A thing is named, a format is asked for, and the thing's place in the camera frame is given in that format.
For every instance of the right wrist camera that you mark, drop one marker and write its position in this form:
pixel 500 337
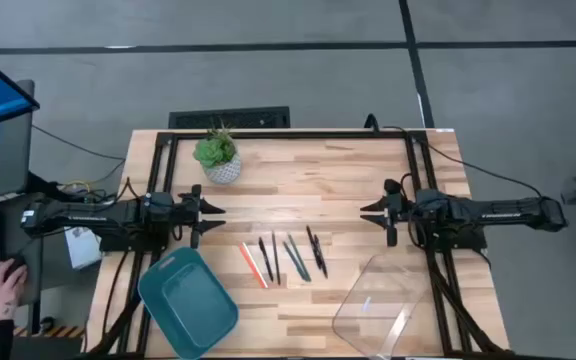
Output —
pixel 433 200

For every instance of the black floor vent grate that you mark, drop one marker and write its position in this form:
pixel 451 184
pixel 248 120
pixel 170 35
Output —
pixel 228 118

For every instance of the teal plastic tray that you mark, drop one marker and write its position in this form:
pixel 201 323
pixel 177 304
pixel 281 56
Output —
pixel 188 305

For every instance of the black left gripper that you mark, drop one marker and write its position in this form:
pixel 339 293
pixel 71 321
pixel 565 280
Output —
pixel 196 215

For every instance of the white paper booklet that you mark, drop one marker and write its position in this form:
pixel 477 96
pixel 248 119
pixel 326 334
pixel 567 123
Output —
pixel 83 250

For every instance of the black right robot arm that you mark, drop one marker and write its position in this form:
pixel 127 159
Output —
pixel 498 212

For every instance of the green pencil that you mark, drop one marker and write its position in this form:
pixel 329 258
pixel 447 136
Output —
pixel 299 257

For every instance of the black pen with scale print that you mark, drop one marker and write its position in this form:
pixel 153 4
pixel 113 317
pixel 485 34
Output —
pixel 266 260

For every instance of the clear plastic bin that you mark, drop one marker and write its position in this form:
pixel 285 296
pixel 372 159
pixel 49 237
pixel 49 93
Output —
pixel 383 300

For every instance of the black computer mouse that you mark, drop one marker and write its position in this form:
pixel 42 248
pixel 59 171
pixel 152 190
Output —
pixel 18 262

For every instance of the yellow black hazard strip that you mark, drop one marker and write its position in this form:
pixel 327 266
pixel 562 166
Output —
pixel 63 331

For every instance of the person's hand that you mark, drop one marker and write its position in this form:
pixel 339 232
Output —
pixel 0 295

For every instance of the grey side desk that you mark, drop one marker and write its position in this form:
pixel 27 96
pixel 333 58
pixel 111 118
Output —
pixel 28 280

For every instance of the blue pen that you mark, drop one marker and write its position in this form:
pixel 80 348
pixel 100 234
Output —
pixel 295 262

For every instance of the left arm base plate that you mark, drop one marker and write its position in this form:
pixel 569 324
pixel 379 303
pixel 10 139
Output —
pixel 118 245

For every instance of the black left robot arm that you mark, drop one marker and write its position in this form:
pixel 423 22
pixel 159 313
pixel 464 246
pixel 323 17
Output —
pixel 93 217

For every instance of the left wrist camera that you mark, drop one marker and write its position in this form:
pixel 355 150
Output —
pixel 158 202

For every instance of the black pencil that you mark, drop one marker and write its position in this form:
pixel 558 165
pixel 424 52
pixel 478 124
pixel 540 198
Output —
pixel 276 257

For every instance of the succulent in patterned pot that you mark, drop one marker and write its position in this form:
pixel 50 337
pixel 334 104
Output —
pixel 220 167

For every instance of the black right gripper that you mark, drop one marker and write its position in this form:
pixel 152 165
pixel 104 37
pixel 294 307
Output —
pixel 392 215

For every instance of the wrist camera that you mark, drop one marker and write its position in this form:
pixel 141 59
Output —
pixel 433 200
pixel 158 202

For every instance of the orange pencil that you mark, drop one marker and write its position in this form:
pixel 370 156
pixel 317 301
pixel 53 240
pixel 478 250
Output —
pixel 251 265

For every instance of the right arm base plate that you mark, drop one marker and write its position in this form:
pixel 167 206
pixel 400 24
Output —
pixel 468 242

